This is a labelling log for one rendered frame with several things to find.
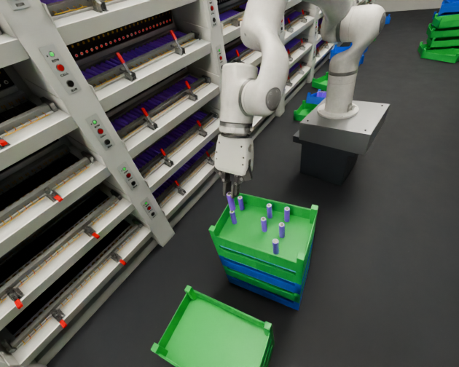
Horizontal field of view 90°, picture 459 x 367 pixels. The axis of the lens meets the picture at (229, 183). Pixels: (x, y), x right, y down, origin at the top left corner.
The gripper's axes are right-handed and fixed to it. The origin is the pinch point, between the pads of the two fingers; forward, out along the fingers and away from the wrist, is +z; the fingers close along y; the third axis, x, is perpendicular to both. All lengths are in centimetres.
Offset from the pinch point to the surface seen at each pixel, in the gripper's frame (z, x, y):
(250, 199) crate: 10.7, -19.5, 2.8
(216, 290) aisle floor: 54, -13, 11
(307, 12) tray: -96, -175, 44
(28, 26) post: -37, 24, 46
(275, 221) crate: 15.4, -18.2, -8.1
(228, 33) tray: -54, -58, 43
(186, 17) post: -57, -41, 55
